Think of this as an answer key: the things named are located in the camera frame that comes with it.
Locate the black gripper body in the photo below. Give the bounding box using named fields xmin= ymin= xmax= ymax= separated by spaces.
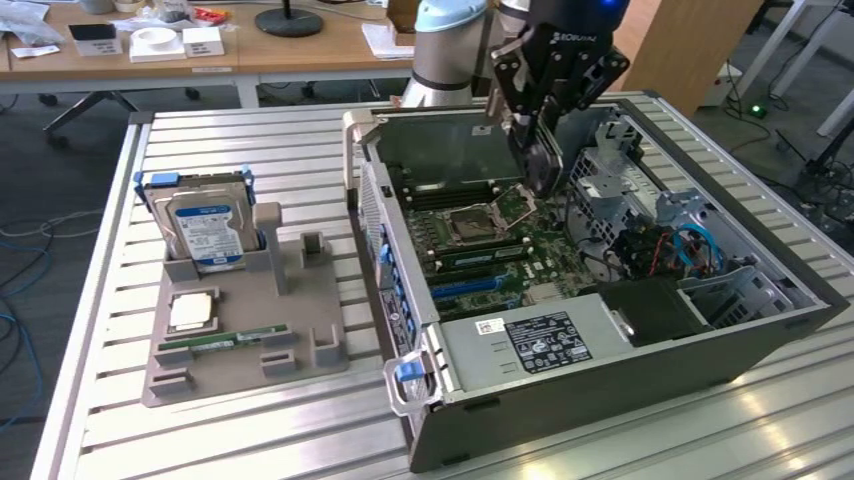
xmin=524 ymin=0 xmax=634 ymax=102

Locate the black green graphics card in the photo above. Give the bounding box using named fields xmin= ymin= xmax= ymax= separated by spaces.
xmin=486 ymin=82 xmax=567 ymax=200

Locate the wooden cabinet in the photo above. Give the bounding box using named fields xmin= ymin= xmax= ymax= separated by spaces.
xmin=603 ymin=0 xmax=767 ymax=117

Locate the white red adapter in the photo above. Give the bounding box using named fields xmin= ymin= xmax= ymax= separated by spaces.
xmin=706 ymin=74 xmax=735 ymax=109

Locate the white paper stack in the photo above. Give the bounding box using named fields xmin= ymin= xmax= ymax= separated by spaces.
xmin=359 ymin=21 xmax=419 ymax=62

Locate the cardboard box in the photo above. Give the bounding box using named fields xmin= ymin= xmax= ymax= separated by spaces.
xmin=386 ymin=0 xmax=420 ymax=36

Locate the grey card retention latch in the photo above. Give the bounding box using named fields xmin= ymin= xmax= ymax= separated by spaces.
xmin=342 ymin=110 xmax=387 ymax=194

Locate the metal socket cover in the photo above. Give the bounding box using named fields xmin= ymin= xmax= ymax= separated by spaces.
xmin=491 ymin=182 xmax=540 ymax=229

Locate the tall perforated disk bay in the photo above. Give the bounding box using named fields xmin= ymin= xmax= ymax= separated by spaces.
xmin=566 ymin=117 xmax=713 ymax=236

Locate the CPU socket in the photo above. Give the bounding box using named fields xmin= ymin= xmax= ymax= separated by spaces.
xmin=447 ymin=204 xmax=502 ymax=239

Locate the black lamp base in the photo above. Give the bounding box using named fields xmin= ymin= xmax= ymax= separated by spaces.
xmin=252 ymin=0 xmax=327 ymax=39

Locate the green RAM stick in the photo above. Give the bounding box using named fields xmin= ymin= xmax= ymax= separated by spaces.
xmin=156 ymin=323 xmax=292 ymax=354
xmin=436 ymin=243 xmax=535 ymax=272

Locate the green motherboard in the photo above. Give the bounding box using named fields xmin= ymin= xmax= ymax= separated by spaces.
xmin=398 ymin=177 xmax=602 ymax=321

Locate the black stand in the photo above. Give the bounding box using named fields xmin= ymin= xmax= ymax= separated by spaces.
xmin=773 ymin=127 xmax=854 ymax=231

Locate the black expansion slot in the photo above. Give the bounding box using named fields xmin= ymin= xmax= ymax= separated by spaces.
xmin=426 ymin=267 xmax=502 ymax=290

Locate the blue expansion slot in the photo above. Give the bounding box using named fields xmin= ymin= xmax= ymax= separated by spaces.
xmin=430 ymin=278 xmax=507 ymax=302

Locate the small white box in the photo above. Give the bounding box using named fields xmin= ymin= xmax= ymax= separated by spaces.
xmin=182 ymin=26 xmax=226 ymax=59

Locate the black plastic shroud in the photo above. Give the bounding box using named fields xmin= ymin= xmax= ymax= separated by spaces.
xmin=595 ymin=278 xmax=714 ymax=349

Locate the low metal disk bay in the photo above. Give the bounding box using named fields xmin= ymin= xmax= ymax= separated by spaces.
xmin=677 ymin=264 xmax=799 ymax=331

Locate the dark small container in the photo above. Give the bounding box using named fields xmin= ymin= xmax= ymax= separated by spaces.
xmin=154 ymin=0 xmax=194 ymax=24

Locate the white box round hole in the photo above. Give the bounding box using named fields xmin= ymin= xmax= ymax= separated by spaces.
xmin=128 ymin=27 xmax=190 ymax=64

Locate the hard disk blue carrier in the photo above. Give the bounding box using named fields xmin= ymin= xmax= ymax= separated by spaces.
xmin=131 ymin=171 xmax=266 ymax=275

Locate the grey power supply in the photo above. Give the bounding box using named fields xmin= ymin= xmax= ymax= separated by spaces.
xmin=436 ymin=292 xmax=635 ymax=394

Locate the white box black top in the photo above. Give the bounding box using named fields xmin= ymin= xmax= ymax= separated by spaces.
xmin=68 ymin=23 xmax=124 ymax=58

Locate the dark grey PC case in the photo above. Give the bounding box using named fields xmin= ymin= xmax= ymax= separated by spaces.
xmin=342 ymin=89 xmax=853 ymax=474

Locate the black chair base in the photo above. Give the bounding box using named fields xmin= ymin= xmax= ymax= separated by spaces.
xmin=40 ymin=89 xmax=146 ymax=147

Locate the silver CPU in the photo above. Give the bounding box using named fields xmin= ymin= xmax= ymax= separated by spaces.
xmin=166 ymin=294 xmax=219 ymax=331

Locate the grey parts rack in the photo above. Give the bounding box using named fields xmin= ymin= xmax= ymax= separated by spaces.
xmin=140 ymin=201 xmax=352 ymax=409

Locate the clear plastic bag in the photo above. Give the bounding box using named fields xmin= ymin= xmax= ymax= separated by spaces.
xmin=0 ymin=0 xmax=68 ymax=46

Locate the curved black wire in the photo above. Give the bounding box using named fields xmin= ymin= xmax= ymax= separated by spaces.
xmin=574 ymin=238 xmax=629 ymax=281

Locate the black wire connector bundle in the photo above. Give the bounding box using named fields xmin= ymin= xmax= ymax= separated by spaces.
xmin=607 ymin=227 xmax=671 ymax=280

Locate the red wire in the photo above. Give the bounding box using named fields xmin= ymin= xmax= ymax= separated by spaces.
xmin=657 ymin=232 xmax=677 ymax=276

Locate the white table frame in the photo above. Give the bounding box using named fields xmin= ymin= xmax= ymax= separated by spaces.
xmin=730 ymin=0 xmax=854 ymax=139

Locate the blue wire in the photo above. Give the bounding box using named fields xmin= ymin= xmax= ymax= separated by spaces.
xmin=669 ymin=223 xmax=727 ymax=277

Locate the grey case handle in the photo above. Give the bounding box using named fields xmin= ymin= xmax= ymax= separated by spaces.
xmin=382 ymin=348 xmax=443 ymax=417

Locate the white floor cable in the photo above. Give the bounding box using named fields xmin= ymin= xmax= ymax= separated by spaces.
xmin=0 ymin=208 xmax=101 ymax=240

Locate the blue floor cable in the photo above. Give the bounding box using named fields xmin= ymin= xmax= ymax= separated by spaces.
xmin=0 ymin=238 xmax=53 ymax=431

